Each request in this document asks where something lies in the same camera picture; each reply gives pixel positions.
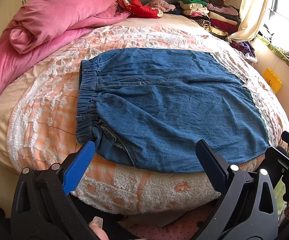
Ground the pink folded duvet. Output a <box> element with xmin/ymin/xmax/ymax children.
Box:
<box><xmin>0</xmin><ymin>0</ymin><xmax>130</xmax><ymax>94</ymax></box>

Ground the blue denim pants lace hem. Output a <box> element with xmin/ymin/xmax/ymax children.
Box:
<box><xmin>76</xmin><ymin>48</ymin><xmax>269</xmax><ymax>173</ymax></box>

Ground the mauve fuzzy garment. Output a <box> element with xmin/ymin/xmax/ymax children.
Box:
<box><xmin>146</xmin><ymin>0</ymin><xmax>176</xmax><ymax>13</ymax></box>

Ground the peach white bear bedspread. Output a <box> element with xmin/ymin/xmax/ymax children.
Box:
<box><xmin>0</xmin><ymin>16</ymin><xmax>289</xmax><ymax>215</ymax></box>

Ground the left hand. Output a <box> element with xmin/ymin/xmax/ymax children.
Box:
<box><xmin>89</xmin><ymin>216</ymin><xmax>109</xmax><ymax>240</ymax></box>

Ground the red embroidered garment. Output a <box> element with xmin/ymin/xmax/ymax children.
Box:
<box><xmin>117</xmin><ymin>0</ymin><xmax>163</xmax><ymax>19</ymax></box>

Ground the cream curtain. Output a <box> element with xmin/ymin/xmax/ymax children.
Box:
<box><xmin>228</xmin><ymin>0</ymin><xmax>268</xmax><ymax>42</ymax></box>

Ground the yellow paper bag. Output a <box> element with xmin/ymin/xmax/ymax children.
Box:
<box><xmin>263</xmin><ymin>68</ymin><xmax>283</xmax><ymax>94</ymax></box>

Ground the stack of folded clothes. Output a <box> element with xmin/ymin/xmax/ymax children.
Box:
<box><xmin>177</xmin><ymin>0</ymin><xmax>241</xmax><ymax>40</ymax></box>

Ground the purple clothes pile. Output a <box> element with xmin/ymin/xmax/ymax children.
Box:
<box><xmin>230</xmin><ymin>41</ymin><xmax>258</xmax><ymax>63</ymax></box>

